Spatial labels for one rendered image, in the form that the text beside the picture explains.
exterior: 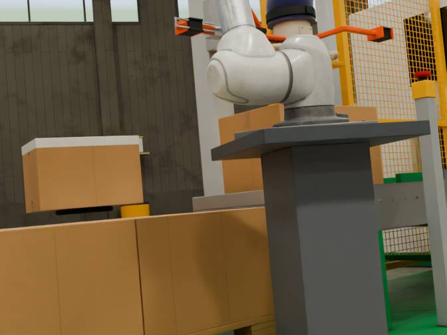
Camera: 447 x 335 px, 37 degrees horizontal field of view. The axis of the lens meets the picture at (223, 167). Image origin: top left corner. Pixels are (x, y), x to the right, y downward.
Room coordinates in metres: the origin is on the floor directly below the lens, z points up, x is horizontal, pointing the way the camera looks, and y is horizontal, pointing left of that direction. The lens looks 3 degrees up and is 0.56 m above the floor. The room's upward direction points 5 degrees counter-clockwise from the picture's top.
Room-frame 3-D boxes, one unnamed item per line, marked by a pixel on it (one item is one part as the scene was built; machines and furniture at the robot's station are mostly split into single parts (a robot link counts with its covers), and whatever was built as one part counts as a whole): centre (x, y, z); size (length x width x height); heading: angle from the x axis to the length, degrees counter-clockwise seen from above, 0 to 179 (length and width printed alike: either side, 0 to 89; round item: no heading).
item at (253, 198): (2.75, -0.09, 0.58); 0.70 x 0.03 x 0.06; 41
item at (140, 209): (10.84, 1.48, 0.37); 0.48 x 0.47 x 0.74; 107
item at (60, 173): (3.98, 0.84, 0.82); 0.60 x 0.40 x 0.40; 117
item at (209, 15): (3.92, -0.05, 1.62); 0.20 x 0.05 x 0.30; 131
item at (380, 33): (3.00, -0.76, 1.27); 0.09 x 0.08 x 0.05; 42
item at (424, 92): (2.74, -0.85, 0.50); 0.07 x 0.07 x 1.00; 41
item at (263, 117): (2.99, -0.35, 0.75); 0.60 x 0.40 x 0.40; 128
